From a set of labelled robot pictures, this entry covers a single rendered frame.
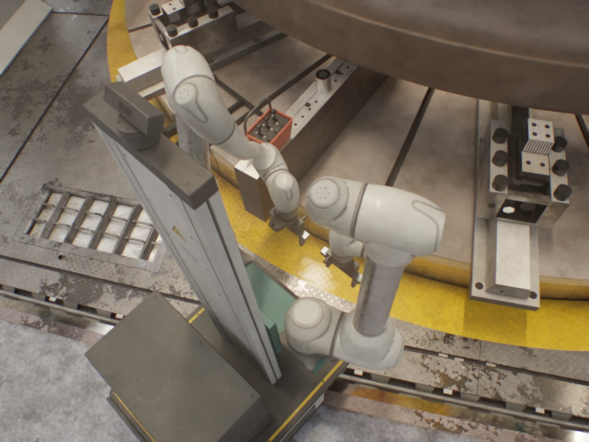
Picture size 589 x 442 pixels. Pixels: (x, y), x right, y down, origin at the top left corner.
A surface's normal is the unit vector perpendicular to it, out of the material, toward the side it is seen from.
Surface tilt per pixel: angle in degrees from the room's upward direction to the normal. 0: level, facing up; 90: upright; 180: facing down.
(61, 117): 0
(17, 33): 37
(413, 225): 33
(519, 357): 0
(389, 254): 86
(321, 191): 23
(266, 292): 0
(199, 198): 90
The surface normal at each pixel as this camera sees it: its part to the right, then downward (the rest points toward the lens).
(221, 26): 0.52, 0.72
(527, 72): -0.29, 0.84
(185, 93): -0.34, -0.21
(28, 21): 0.52, -0.30
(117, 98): -0.64, 0.32
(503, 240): -0.07, -0.51
